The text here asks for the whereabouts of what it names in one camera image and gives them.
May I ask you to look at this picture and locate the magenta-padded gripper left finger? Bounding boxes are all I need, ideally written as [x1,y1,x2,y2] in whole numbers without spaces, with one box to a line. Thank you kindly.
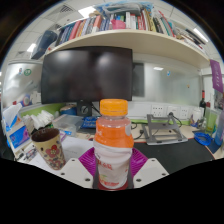
[63,147,101,190]

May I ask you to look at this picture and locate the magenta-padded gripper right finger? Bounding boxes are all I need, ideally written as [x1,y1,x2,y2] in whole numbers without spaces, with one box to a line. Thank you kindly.
[126,147,170,190]

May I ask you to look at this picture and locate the orange-capped drink bottle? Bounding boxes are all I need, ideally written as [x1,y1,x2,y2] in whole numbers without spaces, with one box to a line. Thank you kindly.
[92,98,135,190]

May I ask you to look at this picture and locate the purple water bottle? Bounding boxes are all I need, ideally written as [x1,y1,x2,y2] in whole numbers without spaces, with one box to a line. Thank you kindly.
[214,108,224,147]

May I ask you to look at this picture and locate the floral ceramic mug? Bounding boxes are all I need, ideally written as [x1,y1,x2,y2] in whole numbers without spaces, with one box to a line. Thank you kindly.
[30,127,67,171]

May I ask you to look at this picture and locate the grey metal laptop stand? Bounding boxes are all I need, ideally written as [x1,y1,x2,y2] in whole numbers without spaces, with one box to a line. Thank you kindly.
[142,113,189,146]

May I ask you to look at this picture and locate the clear plastic box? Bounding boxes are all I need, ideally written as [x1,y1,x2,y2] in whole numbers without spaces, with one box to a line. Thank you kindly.
[53,114,84,134]

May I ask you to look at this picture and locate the small blue device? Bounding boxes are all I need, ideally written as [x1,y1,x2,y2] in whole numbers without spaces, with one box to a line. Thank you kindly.
[80,115,101,129]

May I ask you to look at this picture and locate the blue round container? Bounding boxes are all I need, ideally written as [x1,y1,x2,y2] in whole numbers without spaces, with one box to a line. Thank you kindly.
[59,104,78,116]

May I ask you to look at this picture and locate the pile of white napkins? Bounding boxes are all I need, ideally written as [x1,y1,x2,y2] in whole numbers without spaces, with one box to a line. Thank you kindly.
[23,109,55,131]

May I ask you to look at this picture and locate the blue tissue box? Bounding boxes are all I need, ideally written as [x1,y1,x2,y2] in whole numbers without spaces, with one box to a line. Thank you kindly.
[1,103,33,151]

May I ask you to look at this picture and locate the dark wine bottle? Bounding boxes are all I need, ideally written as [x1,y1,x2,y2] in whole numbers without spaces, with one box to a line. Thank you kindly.
[199,89,208,118]

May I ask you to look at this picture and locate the black computer monitor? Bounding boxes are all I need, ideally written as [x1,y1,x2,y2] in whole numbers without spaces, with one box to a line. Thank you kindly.
[40,46,134,116]

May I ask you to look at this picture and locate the purple hanging banner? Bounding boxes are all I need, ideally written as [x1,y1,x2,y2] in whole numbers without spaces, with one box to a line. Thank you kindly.
[209,59,224,94]

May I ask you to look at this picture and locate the black cable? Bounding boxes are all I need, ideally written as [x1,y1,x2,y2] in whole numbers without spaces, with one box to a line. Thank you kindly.
[129,121,148,141]

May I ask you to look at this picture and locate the white wall sockets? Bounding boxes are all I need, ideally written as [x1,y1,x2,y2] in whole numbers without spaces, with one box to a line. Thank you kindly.
[150,103,190,121]

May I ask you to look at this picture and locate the coiled blue cable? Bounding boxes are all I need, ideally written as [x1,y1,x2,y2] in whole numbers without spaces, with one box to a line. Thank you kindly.
[193,131,213,147]

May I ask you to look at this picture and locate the wall shelf with books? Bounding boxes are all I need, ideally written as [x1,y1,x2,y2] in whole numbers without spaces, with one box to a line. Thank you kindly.
[31,1,212,69]

